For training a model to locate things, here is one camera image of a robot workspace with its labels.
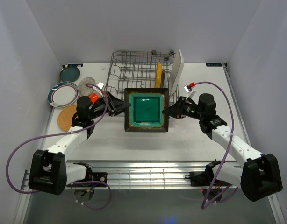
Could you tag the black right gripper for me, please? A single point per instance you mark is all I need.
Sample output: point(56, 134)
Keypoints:
point(175, 111)

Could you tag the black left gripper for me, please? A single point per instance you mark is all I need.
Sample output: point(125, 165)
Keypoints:
point(118, 106)

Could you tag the green square glazed plate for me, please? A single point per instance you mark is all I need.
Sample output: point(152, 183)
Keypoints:
point(146, 111)

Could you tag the yellow polka dot plate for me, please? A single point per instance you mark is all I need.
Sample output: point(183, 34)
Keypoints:
point(159, 76)

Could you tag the white rectangular plate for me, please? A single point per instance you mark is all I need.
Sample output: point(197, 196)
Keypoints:
point(176, 72)

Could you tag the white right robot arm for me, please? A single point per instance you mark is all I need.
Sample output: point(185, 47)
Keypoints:
point(258, 174)

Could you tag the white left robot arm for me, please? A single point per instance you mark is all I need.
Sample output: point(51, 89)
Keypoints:
point(49, 170)

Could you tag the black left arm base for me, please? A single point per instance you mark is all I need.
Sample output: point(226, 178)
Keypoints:
point(98, 177)

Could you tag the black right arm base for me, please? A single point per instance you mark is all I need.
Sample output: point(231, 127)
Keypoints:
point(198, 179)

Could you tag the orange round plate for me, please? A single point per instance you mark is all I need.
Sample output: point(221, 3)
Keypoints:
point(96, 98)

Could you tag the speckled beige oval plate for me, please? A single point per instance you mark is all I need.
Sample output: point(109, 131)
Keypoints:
point(83, 89)

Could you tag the black xdof label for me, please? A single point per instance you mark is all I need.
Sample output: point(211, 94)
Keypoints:
point(213, 64)

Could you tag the white plate striped rim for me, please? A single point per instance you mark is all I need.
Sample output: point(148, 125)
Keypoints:
point(63, 94)

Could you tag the woven bamboo round plate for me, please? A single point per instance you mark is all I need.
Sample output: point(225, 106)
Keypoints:
point(64, 119)

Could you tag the dark teal round plate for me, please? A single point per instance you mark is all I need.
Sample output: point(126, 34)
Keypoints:
point(70, 74)

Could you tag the black label back left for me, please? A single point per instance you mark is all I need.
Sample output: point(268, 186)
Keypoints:
point(78, 65)

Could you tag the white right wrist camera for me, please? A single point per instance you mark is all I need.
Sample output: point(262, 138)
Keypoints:
point(189, 88)

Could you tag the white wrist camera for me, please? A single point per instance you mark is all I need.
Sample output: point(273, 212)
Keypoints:
point(189, 88)
point(100, 85)

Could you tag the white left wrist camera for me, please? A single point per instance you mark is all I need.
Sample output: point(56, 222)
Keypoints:
point(100, 85)

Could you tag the grey wire dish rack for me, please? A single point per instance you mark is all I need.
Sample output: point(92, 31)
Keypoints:
point(136, 69)

